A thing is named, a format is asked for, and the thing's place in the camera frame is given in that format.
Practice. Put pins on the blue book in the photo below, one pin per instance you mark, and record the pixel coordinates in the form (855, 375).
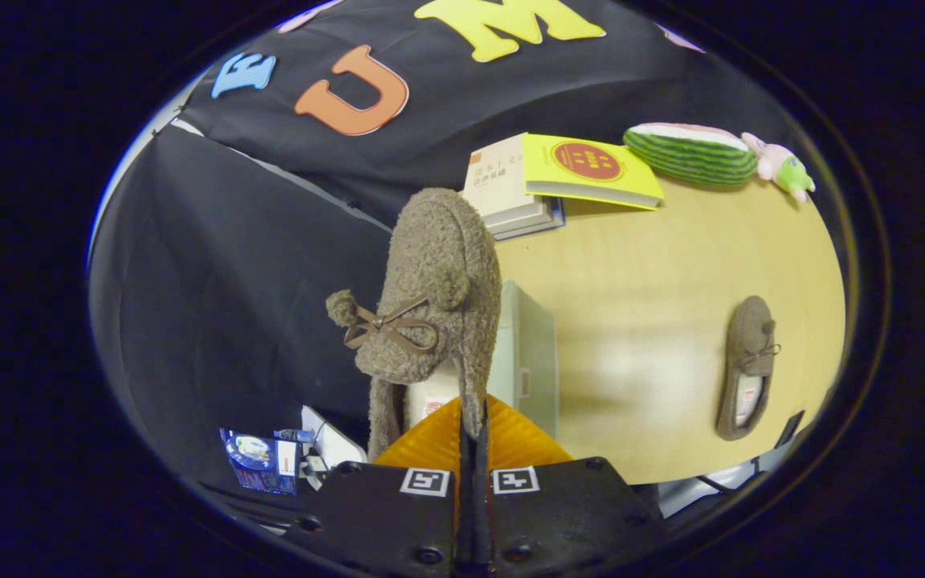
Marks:
(543, 225)

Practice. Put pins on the pink and green plush toy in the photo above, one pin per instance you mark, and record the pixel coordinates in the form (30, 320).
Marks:
(780, 167)

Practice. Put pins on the white flat panel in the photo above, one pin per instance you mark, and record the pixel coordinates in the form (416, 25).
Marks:
(334, 440)

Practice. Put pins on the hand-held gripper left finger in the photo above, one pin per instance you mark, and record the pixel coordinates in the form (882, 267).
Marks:
(386, 522)

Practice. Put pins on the small black block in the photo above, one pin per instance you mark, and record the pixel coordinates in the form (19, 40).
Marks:
(790, 428)

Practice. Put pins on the blue printed packet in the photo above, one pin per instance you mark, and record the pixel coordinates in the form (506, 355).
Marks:
(258, 461)

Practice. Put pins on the yellow book with red label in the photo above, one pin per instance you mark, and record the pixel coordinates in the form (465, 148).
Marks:
(591, 172)

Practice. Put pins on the white storage box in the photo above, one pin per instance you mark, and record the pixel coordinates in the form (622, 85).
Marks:
(531, 353)

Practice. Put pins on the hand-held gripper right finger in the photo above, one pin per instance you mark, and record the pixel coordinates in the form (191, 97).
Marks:
(567, 514)

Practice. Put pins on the watermelon slice plush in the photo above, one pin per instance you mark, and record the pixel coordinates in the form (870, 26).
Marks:
(691, 156)

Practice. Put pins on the beige book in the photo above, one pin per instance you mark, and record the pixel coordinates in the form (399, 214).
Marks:
(495, 185)

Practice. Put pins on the brown fuzzy shoe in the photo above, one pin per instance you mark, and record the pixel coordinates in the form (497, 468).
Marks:
(751, 337)
(438, 265)

